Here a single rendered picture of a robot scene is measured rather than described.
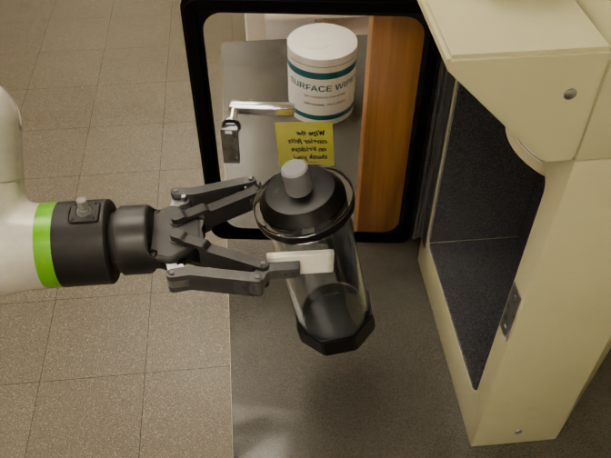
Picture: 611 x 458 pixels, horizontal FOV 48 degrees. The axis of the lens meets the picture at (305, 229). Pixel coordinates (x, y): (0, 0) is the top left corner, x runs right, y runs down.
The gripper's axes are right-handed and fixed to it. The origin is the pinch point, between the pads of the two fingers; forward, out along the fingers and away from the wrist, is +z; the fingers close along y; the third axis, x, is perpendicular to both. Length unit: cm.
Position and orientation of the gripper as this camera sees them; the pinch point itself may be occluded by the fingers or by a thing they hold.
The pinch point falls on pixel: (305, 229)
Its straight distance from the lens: 75.9
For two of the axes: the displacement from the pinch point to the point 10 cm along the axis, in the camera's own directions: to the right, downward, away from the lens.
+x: -0.1, 7.0, 7.1
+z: 10.0, -0.6, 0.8
